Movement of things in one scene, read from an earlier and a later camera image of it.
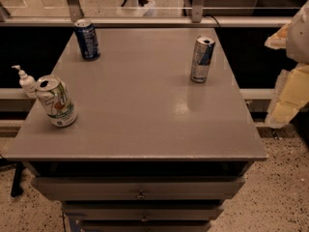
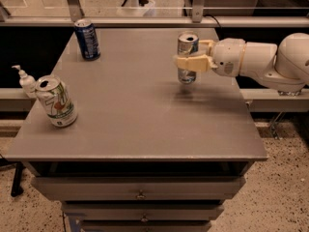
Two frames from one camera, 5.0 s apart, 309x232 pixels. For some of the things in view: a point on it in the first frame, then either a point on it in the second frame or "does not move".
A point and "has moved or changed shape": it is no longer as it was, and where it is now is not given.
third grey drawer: x=145 y=225 does not move
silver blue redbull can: x=202 y=57 has moved or changed shape
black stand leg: x=16 y=188 does not move
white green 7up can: x=57 y=101 does not move
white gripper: x=299 y=38 → x=228 y=57
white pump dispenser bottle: x=27 y=82 does not move
